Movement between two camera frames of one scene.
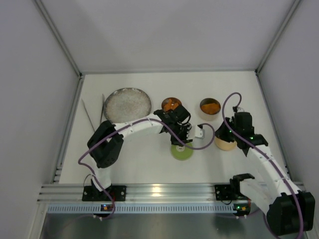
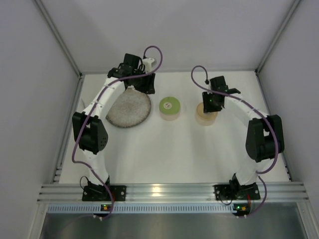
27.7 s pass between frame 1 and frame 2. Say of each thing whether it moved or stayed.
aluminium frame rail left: stayed
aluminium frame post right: stayed
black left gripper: moved
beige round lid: moved
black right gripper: moved
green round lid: moved
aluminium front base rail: stayed
